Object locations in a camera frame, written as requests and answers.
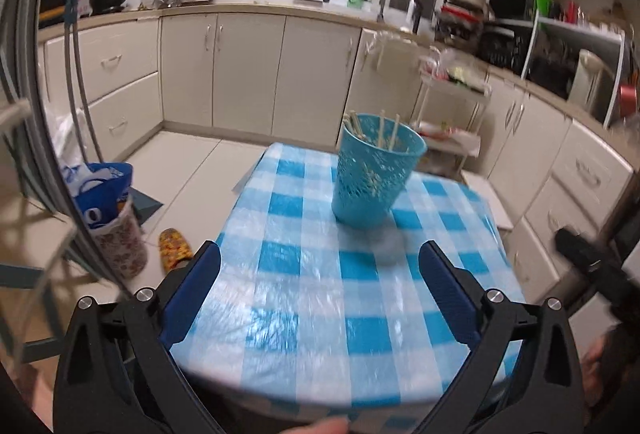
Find person's right forearm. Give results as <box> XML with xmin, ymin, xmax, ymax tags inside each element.
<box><xmin>581</xmin><ymin>314</ymin><xmax>640</xmax><ymax>416</ymax></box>

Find dark pump bottle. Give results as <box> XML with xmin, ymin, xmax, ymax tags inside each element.
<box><xmin>405</xmin><ymin>0</ymin><xmax>422</xmax><ymax>35</ymax></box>

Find red pot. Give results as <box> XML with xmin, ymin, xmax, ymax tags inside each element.
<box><xmin>618</xmin><ymin>82</ymin><xmax>639</xmax><ymax>121</ymax></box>

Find stack of pots and pans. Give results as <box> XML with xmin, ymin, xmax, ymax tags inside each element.
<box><xmin>431</xmin><ymin>0</ymin><xmax>489</xmax><ymax>48</ymax></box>

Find blue white shopping bag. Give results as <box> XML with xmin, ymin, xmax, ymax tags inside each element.
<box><xmin>59</xmin><ymin>160</ymin><xmax>136</xmax><ymax>231</ymax></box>

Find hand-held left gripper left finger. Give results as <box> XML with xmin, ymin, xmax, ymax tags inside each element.
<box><xmin>52</xmin><ymin>241</ymin><xmax>222</xmax><ymax>434</ymax></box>

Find white base cabinets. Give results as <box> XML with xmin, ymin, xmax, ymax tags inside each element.
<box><xmin>37</xmin><ymin>4</ymin><xmax>636</xmax><ymax>305</ymax></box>

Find white rolling cart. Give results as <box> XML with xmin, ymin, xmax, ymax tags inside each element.
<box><xmin>411</xmin><ymin>72</ymin><xmax>494</xmax><ymax>181</ymax></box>

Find white hanging bin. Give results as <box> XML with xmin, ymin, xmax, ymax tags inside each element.
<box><xmin>361</xmin><ymin>28</ymin><xmax>417</xmax><ymax>70</ymax></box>

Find yellow slipper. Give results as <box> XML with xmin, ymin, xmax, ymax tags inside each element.
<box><xmin>158</xmin><ymin>227</ymin><xmax>194</xmax><ymax>273</ymax></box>

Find black cooker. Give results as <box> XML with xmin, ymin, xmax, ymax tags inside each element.
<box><xmin>529</xmin><ymin>40</ymin><xmax>577</xmax><ymax>88</ymax></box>

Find blue perforated plastic basket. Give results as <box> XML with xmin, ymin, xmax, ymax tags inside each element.
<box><xmin>330</xmin><ymin>112</ymin><xmax>428</xmax><ymax>230</ymax></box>

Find floral patterned bin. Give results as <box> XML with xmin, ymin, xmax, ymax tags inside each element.
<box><xmin>91</xmin><ymin>198</ymin><xmax>150</xmax><ymax>281</ymax></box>

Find white thermo pot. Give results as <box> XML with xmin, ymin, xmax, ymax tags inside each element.
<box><xmin>566</xmin><ymin>48</ymin><xmax>609</xmax><ymax>113</ymax></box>

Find white shelf rack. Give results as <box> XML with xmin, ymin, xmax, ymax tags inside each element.
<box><xmin>519</xmin><ymin>8</ymin><xmax>632</xmax><ymax>131</ymax></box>

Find dark grey floor mat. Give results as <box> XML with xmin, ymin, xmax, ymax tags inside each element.
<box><xmin>131</xmin><ymin>188</ymin><xmax>164</xmax><ymax>223</ymax></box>

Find blue white checkered tablecloth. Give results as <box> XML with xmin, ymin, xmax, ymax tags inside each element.
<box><xmin>169</xmin><ymin>141</ymin><xmax>527</xmax><ymax>426</ymax></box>

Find black toaster oven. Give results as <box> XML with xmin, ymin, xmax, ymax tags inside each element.
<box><xmin>476</xmin><ymin>22</ymin><xmax>534</xmax><ymax>75</ymax></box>

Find plastic bag of food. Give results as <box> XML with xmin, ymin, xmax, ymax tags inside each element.
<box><xmin>419</xmin><ymin>45</ymin><xmax>494</xmax><ymax>93</ymax></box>

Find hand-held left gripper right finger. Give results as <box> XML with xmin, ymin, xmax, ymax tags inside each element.
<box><xmin>415</xmin><ymin>241</ymin><xmax>587</xmax><ymax>434</ymax></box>

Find red white snack bag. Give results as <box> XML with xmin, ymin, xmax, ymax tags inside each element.
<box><xmin>416</xmin><ymin>123</ymin><xmax>482</xmax><ymax>155</ymax></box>

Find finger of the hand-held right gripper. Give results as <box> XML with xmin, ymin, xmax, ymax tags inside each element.
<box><xmin>555</xmin><ymin>226</ymin><xmax>632</xmax><ymax>315</ymax></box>

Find white step stool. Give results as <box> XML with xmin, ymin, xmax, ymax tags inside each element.
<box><xmin>459</xmin><ymin>170</ymin><xmax>514</xmax><ymax>231</ymax></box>

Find bundle of wooden chopsticks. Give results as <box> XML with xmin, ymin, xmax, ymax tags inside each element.
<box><xmin>342</xmin><ymin>109</ymin><xmax>404</xmax><ymax>153</ymax></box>

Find mop with blue handle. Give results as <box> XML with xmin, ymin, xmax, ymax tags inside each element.
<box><xmin>63</xmin><ymin>0</ymin><xmax>107</xmax><ymax>165</ymax></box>

